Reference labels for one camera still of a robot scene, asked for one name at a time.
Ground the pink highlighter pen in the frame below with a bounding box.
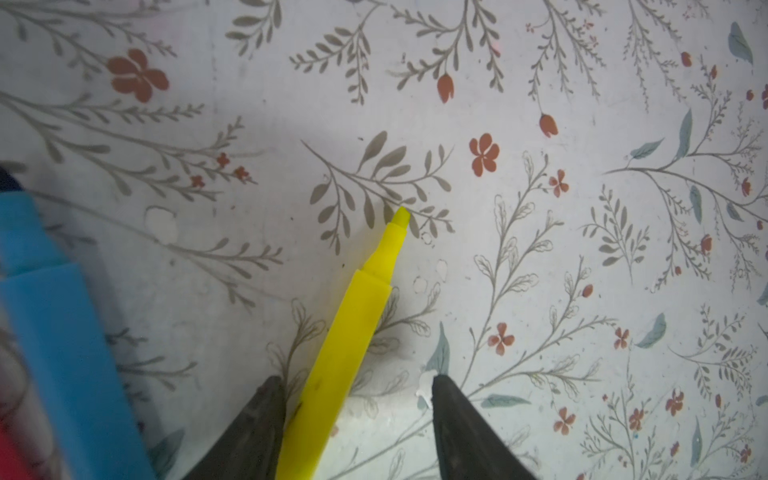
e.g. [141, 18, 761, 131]
[0, 425, 35, 480]

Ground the blue highlighter pen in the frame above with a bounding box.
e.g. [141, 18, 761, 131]
[1, 171, 155, 479]

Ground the yellow highlighter pen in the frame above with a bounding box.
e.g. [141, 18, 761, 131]
[276, 207, 410, 479]

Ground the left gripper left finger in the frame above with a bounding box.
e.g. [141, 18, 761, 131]
[186, 376, 287, 480]

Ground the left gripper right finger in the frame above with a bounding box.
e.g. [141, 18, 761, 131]
[432, 374, 534, 480]

